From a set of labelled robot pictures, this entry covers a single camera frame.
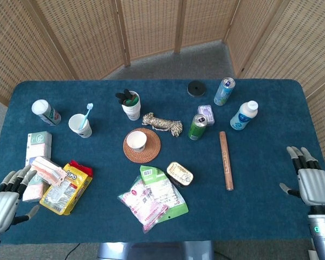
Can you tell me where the white green wipes canister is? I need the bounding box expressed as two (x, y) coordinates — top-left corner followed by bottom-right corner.
(31, 99), (62, 126)

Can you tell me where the blue toothbrush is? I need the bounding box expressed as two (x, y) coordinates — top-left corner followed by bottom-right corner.
(79, 103), (94, 130)

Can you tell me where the black floor cable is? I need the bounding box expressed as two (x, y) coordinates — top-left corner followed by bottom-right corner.
(66, 243), (81, 260)

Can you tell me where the brown wooden stick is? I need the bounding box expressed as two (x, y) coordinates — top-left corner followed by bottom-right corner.
(219, 131), (235, 191)

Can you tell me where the green drink can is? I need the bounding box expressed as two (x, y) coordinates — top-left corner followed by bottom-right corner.
(188, 113), (208, 141)

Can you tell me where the woven bamboo folding screen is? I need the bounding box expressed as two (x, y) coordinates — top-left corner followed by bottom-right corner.
(0, 0), (325, 160)

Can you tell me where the tall paper cup stack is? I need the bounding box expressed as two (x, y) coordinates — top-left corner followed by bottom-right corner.
(121, 90), (141, 121)

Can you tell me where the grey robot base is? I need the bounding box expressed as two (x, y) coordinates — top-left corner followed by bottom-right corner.
(97, 240), (215, 260)

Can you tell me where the small purple plastic box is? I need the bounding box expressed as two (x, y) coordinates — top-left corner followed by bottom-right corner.
(197, 105), (215, 126)

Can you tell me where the white blue-flower paper cup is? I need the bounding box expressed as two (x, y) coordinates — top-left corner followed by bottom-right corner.
(126, 131), (147, 153)

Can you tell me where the light blue drink can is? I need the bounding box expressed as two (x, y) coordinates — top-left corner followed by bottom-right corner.
(213, 77), (236, 107)

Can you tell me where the round woven rattan coaster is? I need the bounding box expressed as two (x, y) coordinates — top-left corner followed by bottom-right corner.
(123, 127), (162, 164)

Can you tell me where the dark luncheon meat tin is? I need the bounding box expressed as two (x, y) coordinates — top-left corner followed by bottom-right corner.
(166, 161), (194, 187)

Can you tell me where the white milk drink bottle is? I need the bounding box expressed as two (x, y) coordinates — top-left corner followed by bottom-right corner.
(230, 100), (259, 131)

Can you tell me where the bundled braided rope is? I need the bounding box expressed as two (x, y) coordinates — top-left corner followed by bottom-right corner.
(142, 112), (183, 138)

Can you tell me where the pink white sugar bag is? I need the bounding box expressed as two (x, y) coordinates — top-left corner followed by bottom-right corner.
(117, 178), (170, 234)

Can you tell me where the blue table cloth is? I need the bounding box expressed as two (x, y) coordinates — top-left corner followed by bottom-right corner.
(0, 78), (325, 244)

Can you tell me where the pink white blister pack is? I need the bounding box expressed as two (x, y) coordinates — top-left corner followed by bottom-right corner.
(29, 156), (66, 187)

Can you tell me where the leaf-print paper cup stack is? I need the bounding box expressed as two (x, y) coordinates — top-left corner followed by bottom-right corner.
(68, 113), (93, 139)

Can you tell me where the green white starch bag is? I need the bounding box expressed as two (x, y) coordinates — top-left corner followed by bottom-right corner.
(139, 165), (189, 224)

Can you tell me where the yellow Lipo snack bag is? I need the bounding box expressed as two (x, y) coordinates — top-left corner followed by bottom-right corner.
(39, 160), (94, 216)

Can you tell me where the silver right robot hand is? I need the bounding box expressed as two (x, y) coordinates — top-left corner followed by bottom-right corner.
(279, 146), (325, 208)

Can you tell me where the black round disc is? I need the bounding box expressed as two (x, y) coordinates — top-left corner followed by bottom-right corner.
(187, 80), (207, 98)

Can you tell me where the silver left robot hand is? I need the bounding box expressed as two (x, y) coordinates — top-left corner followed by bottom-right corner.
(0, 164), (41, 233)

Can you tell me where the dark green black glove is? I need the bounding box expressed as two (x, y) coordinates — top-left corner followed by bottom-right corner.
(115, 89), (139, 107)

